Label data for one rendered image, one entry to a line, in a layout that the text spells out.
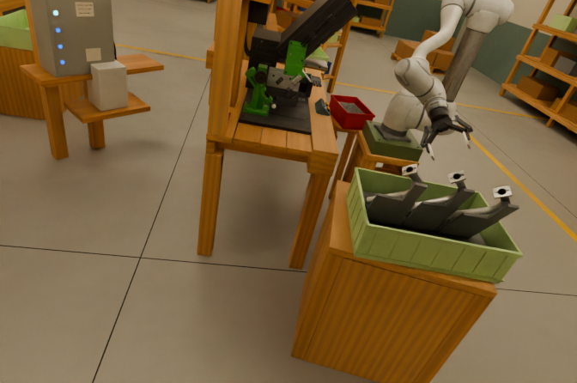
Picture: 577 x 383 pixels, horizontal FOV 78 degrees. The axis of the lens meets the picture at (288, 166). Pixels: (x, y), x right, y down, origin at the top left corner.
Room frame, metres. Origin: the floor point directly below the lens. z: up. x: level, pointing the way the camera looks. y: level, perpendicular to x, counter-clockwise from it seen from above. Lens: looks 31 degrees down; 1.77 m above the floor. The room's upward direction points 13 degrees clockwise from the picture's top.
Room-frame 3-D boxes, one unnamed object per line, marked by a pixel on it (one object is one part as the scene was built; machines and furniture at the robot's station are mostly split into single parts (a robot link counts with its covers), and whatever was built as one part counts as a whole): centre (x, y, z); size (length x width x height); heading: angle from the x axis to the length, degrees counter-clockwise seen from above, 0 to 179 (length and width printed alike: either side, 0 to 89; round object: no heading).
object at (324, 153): (2.41, -0.09, 0.82); 1.50 x 0.14 x 0.15; 6
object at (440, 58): (8.47, -2.44, 0.37); 1.20 x 0.80 x 0.74; 108
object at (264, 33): (2.47, 0.33, 1.07); 0.30 x 0.18 x 0.34; 6
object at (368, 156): (2.02, -0.56, 0.83); 0.32 x 0.32 x 0.04; 7
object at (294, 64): (2.32, 0.11, 1.17); 0.13 x 0.12 x 0.20; 6
